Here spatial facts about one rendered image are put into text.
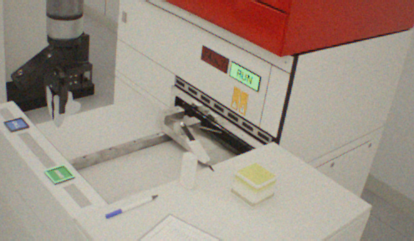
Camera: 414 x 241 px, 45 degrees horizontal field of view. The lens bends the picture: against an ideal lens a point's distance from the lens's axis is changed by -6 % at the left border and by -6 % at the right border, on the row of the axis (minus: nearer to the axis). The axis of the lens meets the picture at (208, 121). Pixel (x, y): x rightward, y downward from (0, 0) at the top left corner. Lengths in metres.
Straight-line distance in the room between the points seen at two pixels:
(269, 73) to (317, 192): 0.35
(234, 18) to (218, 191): 0.47
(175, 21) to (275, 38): 0.47
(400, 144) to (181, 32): 1.68
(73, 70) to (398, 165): 2.28
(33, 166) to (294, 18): 0.73
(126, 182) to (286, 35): 0.59
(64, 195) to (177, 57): 0.71
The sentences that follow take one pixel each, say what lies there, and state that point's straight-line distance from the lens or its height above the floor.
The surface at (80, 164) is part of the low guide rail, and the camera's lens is 1.50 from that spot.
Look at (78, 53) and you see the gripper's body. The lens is 1.09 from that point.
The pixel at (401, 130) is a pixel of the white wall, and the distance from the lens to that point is 2.97.
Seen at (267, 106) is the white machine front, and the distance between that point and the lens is 1.45.
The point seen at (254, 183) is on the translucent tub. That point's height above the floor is 1.03.
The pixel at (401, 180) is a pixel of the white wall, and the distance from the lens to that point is 3.07.
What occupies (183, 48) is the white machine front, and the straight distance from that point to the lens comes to 1.68.
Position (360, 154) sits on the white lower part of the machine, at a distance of 1.99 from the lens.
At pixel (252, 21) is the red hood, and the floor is 1.28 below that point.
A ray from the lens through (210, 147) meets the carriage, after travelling 1.54.
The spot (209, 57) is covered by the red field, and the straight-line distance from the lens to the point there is 1.58.
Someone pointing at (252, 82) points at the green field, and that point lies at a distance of 1.47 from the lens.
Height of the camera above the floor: 1.69
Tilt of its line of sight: 29 degrees down
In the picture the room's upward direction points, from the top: 9 degrees clockwise
